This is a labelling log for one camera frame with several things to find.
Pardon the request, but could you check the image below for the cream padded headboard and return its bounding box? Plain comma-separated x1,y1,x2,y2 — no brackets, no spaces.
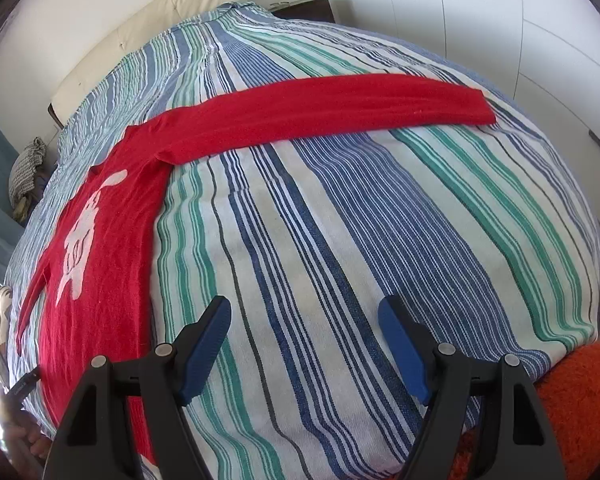
47,0,246,126

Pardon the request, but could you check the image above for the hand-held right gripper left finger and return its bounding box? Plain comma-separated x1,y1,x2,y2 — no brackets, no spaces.
42,295,233,480

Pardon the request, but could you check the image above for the patterned pillow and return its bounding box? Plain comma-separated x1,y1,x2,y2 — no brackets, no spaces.
0,285,13,356

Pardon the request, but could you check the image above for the white wardrobe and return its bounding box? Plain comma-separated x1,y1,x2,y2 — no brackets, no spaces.
325,0,600,311

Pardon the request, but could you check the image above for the red sweater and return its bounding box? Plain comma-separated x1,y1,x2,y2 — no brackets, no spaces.
16,74,497,466

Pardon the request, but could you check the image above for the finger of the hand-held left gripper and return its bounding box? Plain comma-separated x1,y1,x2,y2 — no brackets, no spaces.
7,367,42,401

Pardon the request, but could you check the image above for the dark wooden nightstand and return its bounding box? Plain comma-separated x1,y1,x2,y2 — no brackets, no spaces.
270,0,337,23

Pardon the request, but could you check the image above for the orange fuzzy garment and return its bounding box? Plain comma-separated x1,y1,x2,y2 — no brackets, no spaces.
450,340,600,480

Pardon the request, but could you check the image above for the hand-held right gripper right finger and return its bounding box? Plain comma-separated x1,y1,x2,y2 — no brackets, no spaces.
378,294,568,480

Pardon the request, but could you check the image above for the striped bedspread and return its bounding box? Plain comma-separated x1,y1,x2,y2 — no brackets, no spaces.
2,1,600,480

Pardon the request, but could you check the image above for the checked cloth pile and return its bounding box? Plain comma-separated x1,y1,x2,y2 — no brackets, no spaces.
7,137,48,201

